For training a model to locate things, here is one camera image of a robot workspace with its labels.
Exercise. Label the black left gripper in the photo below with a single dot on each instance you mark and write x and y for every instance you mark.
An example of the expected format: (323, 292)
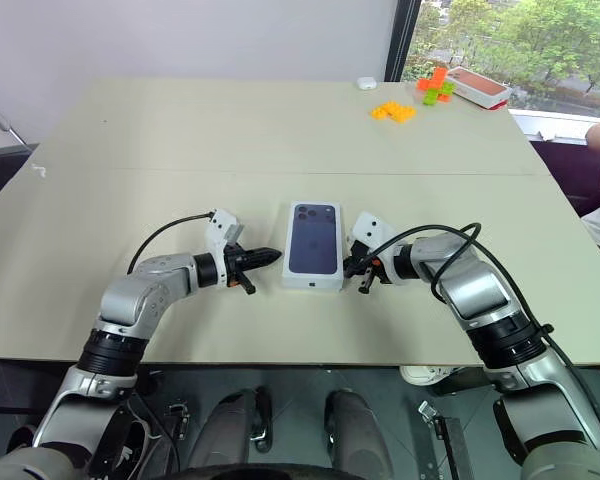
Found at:
(235, 265)

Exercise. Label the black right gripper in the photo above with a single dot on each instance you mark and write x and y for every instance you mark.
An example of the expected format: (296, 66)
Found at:
(367, 267)

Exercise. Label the white smartphone box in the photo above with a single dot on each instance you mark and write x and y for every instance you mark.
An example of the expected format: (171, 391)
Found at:
(312, 245)

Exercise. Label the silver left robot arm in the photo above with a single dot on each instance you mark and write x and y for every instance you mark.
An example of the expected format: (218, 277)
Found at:
(145, 295)

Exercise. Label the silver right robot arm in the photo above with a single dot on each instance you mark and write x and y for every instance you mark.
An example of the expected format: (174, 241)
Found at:
(480, 295)

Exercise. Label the phone box with orange print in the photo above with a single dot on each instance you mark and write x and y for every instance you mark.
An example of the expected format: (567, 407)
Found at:
(480, 87)

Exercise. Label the white sneaker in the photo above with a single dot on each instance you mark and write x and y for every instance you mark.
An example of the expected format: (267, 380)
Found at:
(427, 375)

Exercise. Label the yellow toy brick cluster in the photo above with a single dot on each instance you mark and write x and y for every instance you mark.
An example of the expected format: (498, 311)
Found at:
(392, 112)

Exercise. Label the dark rounded shape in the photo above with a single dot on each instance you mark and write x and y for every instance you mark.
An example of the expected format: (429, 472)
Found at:
(225, 430)
(355, 435)

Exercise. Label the white earbuds case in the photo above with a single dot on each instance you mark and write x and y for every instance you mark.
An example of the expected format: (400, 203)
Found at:
(366, 83)

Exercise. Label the green toy brick piece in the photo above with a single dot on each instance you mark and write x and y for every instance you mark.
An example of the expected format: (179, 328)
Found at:
(440, 95)

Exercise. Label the orange toy brick piece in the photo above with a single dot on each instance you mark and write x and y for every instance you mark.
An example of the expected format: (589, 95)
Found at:
(432, 79)

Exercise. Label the small white paper scrap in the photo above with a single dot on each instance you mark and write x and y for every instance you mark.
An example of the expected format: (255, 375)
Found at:
(39, 171)

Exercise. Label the white window sill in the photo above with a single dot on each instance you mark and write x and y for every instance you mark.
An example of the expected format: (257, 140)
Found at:
(560, 125)

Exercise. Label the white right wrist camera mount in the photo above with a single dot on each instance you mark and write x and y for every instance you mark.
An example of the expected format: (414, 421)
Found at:
(372, 230)

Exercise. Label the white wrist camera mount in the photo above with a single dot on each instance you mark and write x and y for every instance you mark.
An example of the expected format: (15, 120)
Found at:
(222, 227)
(372, 230)

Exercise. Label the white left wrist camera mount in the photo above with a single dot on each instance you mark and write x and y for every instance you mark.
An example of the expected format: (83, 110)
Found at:
(222, 227)

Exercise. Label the black metal bracket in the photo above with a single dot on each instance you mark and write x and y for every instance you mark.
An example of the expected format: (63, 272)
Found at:
(447, 442)

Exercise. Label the dark window frame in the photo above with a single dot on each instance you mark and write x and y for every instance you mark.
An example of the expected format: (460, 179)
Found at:
(402, 40)

